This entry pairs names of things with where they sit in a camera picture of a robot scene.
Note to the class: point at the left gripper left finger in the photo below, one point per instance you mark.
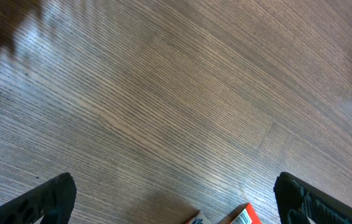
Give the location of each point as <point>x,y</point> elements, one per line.
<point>50,202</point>

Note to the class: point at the red tissue pack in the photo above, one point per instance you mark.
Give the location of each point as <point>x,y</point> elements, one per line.
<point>200,218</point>

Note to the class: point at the red chocolate bar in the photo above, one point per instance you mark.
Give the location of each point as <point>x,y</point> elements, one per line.
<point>247,215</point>

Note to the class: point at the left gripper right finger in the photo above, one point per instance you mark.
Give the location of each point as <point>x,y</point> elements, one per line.
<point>299,202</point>

